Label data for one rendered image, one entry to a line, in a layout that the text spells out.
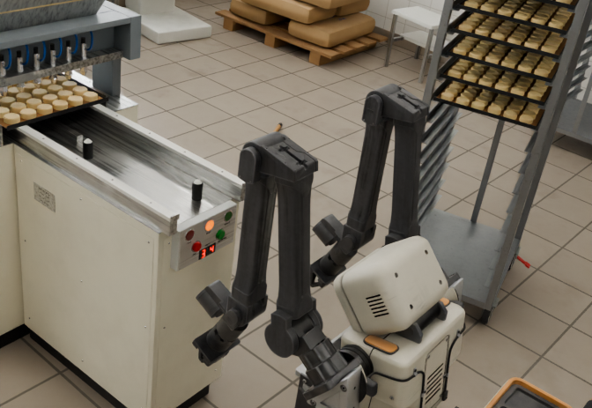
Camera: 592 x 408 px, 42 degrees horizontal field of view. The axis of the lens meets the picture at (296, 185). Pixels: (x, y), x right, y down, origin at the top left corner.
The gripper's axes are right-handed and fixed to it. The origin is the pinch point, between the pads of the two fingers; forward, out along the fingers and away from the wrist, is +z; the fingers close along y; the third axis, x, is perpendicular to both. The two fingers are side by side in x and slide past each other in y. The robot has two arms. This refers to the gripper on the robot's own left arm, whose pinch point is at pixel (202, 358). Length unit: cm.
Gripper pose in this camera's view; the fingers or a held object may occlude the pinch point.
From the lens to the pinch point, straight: 188.5
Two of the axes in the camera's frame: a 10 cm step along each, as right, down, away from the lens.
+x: 6.3, 7.5, -2.2
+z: -4.7, 5.9, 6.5
